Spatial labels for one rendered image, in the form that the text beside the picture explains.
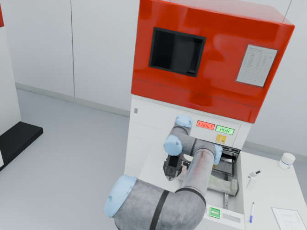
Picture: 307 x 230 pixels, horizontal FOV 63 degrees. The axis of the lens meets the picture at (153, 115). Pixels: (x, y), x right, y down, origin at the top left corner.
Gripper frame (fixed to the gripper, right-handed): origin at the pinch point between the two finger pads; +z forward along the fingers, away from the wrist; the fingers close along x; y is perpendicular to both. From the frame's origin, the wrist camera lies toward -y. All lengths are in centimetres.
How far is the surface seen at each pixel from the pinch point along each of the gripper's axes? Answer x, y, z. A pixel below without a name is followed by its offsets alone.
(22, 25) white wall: 243, 207, 11
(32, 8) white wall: 224, 207, -14
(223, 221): -30.4, -2.6, 14.6
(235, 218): -36.9, 1.6, 14.9
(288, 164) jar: -70, 50, 9
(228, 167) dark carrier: -35, 46, 21
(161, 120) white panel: 17, 59, 6
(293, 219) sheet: -66, 11, 14
